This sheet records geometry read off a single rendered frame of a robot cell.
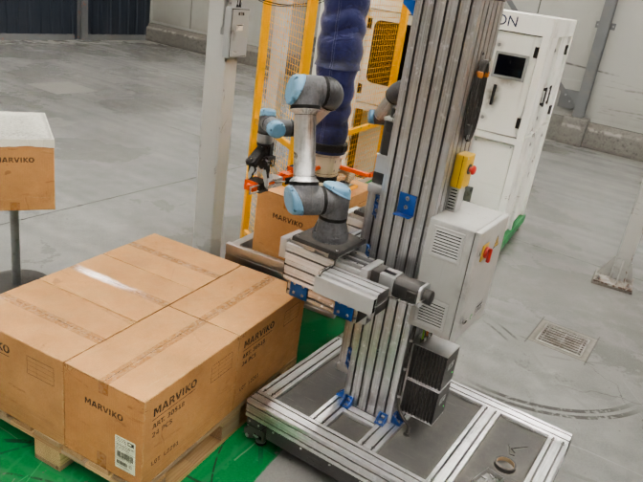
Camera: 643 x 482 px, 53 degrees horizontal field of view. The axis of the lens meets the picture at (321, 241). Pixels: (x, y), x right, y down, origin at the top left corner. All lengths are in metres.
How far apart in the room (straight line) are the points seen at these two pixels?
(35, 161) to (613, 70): 9.50
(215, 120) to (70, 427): 2.27
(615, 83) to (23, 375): 10.20
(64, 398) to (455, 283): 1.58
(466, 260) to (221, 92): 2.30
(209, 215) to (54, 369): 2.09
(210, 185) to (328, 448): 2.20
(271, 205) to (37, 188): 1.28
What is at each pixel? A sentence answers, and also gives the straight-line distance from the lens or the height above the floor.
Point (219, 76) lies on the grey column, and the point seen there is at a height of 1.34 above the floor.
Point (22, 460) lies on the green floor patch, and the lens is 3.11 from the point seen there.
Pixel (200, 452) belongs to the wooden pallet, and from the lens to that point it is 3.05.
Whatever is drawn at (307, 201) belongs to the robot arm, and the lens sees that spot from 2.50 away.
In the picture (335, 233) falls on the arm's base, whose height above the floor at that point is 1.08.
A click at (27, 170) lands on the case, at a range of 3.82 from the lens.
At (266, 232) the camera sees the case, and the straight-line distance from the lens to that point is 3.48.
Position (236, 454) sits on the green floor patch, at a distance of 3.08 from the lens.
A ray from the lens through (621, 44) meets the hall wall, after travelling 11.62.
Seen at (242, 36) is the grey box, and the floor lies 1.60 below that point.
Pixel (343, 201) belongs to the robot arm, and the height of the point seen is 1.22.
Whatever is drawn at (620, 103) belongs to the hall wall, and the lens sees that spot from 11.64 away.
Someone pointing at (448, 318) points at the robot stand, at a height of 0.85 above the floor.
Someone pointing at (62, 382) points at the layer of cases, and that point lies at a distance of 2.74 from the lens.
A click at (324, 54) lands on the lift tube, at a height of 1.66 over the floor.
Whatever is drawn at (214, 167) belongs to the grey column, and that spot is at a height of 0.74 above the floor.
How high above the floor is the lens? 2.02
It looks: 22 degrees down
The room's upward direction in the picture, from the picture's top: 9 degrees clockwise
